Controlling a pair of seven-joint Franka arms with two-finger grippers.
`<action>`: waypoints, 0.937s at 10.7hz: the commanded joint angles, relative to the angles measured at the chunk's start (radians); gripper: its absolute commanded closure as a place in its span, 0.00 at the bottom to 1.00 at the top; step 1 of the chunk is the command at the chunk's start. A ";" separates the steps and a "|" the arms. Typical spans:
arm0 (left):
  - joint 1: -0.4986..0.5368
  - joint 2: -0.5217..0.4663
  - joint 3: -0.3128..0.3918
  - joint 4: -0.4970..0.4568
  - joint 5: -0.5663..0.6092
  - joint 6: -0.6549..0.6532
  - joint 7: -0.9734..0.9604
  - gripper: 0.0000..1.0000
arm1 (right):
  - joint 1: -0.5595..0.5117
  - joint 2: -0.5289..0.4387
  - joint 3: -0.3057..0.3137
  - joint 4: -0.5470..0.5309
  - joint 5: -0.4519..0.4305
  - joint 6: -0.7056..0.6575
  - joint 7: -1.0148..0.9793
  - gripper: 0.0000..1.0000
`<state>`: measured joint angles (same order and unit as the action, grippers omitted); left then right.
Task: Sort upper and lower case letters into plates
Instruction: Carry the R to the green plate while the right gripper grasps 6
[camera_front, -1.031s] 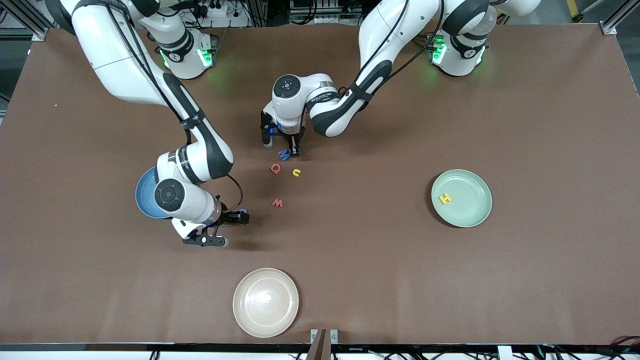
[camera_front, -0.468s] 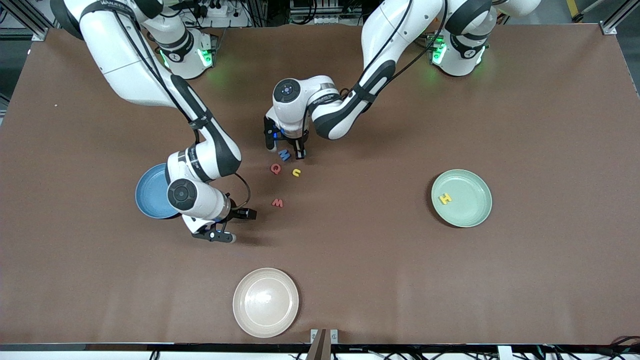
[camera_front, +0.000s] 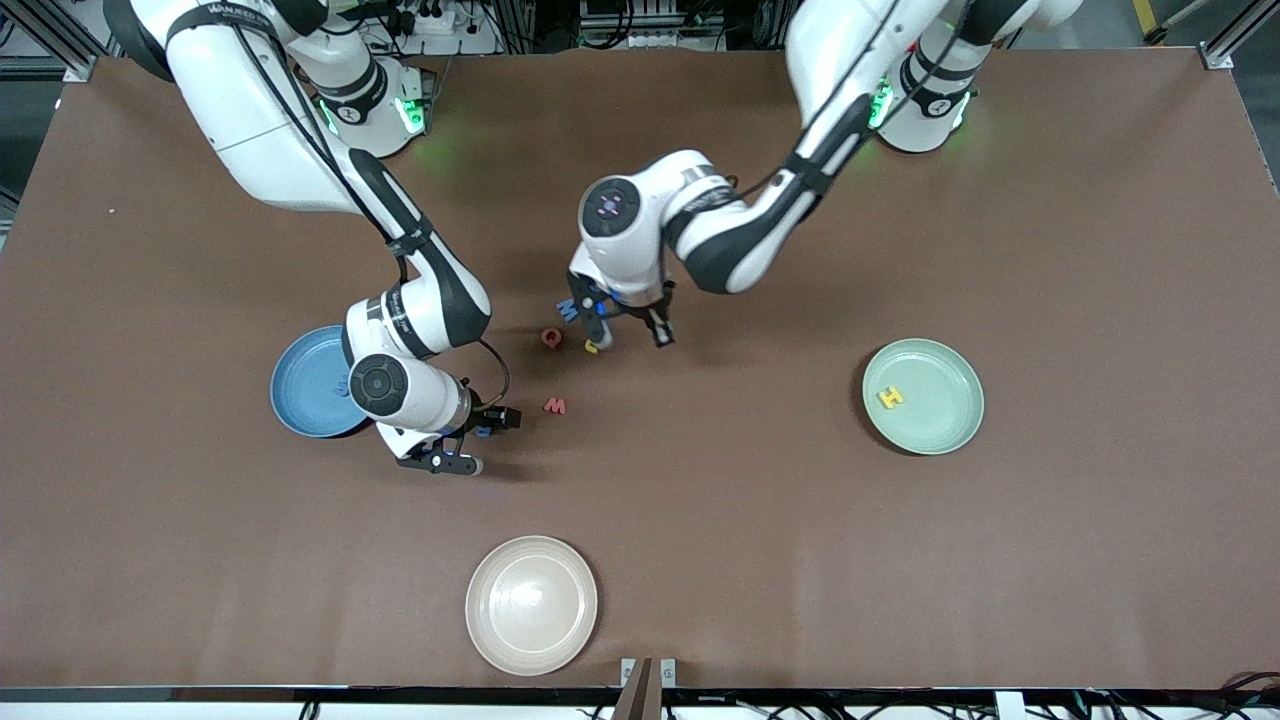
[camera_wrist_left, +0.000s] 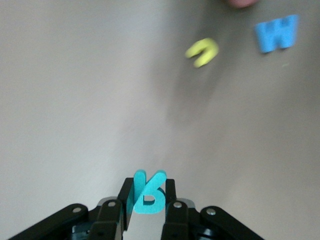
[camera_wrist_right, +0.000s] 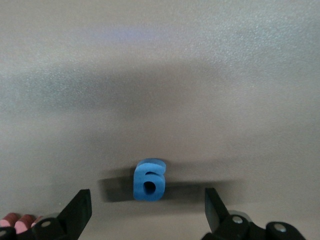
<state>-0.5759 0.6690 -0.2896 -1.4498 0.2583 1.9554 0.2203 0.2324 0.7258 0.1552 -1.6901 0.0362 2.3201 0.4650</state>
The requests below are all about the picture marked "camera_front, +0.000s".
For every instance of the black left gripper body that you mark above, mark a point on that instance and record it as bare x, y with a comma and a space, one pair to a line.
627, 306

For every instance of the blue capital letter W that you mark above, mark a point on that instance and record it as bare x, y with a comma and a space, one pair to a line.
566, 310

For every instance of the red capital letter Q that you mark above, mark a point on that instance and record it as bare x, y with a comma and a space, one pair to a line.
545, 338

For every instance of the yellow capital letter H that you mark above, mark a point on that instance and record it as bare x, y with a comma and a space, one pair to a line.
891, 398

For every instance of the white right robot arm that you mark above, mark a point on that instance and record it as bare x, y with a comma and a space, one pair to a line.
230, 110

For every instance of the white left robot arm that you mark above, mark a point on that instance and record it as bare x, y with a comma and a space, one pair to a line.
830, 40

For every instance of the blue plate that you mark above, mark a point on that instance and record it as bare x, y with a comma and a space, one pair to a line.
305, 385

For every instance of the beige plate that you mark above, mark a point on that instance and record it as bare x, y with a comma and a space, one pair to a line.
530, 605

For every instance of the grey electronics box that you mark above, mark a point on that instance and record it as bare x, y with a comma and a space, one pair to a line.
650, 35

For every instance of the green plate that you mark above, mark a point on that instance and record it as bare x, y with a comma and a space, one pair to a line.
930, 430

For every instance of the white power strip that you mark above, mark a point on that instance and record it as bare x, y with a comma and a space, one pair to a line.
435, 22

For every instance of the white left camera mount block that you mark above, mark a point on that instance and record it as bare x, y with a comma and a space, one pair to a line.
583, 268

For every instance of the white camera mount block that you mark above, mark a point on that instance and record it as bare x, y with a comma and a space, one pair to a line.
583, 268
400, 438

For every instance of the white right camera mount block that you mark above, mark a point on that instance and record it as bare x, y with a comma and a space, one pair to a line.
400, 438

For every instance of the small grey bracket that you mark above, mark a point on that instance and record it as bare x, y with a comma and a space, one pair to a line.
668, 672
629, 672

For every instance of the brown stand post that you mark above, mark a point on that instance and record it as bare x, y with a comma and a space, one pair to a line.
637, 700

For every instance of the aluminium frame profile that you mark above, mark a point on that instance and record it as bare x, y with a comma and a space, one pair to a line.
1218, 55
75, 68

